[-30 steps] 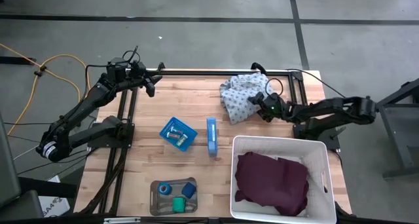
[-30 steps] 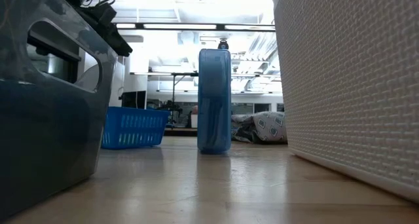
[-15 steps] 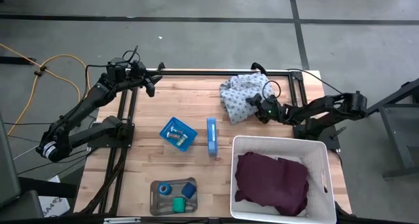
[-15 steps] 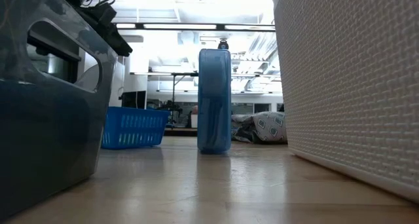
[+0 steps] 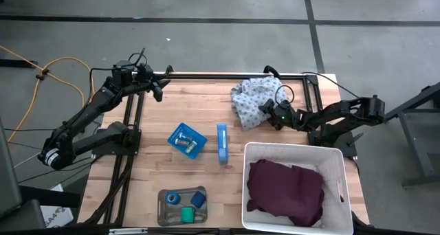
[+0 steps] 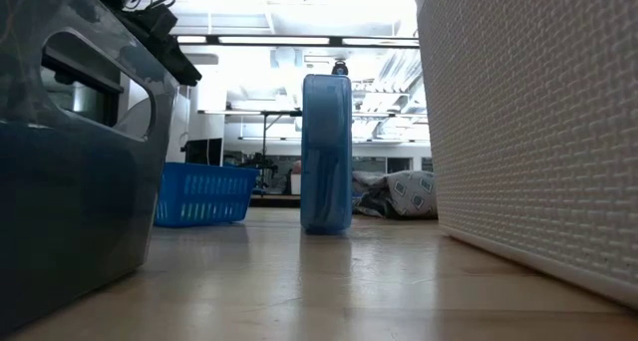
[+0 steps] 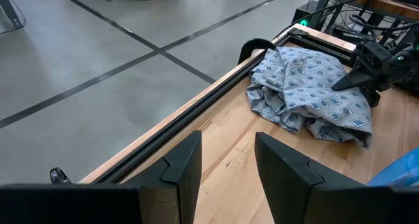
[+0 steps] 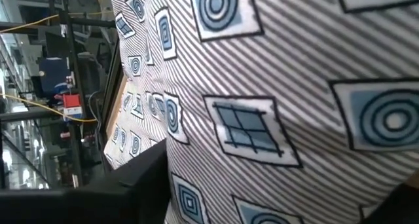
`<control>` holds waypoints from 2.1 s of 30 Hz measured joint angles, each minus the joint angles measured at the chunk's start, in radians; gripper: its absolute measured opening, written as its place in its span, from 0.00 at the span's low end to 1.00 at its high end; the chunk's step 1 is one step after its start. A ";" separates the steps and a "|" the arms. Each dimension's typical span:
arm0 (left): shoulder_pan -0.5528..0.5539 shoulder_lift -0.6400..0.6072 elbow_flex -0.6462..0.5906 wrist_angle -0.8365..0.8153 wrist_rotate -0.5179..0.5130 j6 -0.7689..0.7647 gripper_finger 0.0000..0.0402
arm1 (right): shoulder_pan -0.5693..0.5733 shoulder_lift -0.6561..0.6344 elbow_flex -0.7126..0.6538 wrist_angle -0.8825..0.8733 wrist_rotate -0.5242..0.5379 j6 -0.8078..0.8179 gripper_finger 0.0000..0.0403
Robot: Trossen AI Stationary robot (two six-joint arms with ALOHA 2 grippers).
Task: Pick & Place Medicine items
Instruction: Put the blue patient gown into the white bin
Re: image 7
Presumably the wooden background table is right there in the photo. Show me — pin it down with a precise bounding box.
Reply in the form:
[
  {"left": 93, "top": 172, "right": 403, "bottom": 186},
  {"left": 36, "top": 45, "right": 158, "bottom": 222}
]
[{"left": 312, "top": 0, "right": 419, "bottom": 24}]

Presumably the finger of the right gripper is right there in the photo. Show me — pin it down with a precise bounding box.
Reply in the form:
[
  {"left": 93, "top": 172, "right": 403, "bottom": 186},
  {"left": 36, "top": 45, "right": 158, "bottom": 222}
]
[{"left": 331, "top": 67, "right": 370, "bottom": 93}]

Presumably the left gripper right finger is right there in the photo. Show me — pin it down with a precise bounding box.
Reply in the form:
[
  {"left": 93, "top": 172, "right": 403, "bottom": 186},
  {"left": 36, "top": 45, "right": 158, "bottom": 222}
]
[{"left": 254, "top": 132, "right": 367, "bottom": 224}]

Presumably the black power cable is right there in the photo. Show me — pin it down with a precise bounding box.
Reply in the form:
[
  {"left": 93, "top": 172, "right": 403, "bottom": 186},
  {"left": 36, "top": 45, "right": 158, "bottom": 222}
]
[{"left": 271, "top": 0, "right": 393, "bottom": 41}]

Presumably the black metal stand leg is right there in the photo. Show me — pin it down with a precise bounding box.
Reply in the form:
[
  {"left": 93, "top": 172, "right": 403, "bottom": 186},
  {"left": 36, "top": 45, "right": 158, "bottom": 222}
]
[{"left": 0, "top": 0, "right": 26, "bottom": 31}]

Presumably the black box green light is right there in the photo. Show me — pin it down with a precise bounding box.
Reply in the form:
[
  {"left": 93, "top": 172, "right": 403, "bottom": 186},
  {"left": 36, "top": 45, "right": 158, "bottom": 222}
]
[{"left": 290, "top": 4, "right": 320, "bottom": 30}]

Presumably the blue translucent plastic case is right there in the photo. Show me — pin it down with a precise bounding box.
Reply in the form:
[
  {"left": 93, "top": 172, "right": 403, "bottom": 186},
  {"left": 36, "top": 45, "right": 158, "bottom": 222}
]
[{"left": 365, "top": 146, "right": 419, "bottom": 188}]

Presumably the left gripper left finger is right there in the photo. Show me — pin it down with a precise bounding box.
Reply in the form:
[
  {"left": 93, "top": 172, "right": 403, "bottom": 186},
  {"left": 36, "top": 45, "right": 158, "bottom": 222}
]
[{"left": 122, "top": 130, "right": 204, "bottom": 224}]

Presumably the black aluminium frame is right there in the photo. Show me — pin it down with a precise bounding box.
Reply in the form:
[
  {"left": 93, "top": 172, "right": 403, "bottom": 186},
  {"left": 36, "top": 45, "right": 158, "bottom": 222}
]
[{"left": 93, "top": 26, "right": 358, "bottom": 185}]

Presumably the black clamp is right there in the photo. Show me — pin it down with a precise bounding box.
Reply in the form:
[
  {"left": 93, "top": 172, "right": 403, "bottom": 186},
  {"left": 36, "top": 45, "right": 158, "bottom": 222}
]
[
  {"left": 237, "top": 37, "right": 278, "bottom": 66},
  {"left": 49, "top": 166, "right": 73, "bottom": 185}
]

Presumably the grey patterned cloth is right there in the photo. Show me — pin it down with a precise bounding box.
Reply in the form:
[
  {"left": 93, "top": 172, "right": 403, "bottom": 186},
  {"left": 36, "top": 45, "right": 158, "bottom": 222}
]
[{"left": 245, "top": 46, "right": 374, "bottom": 150}]

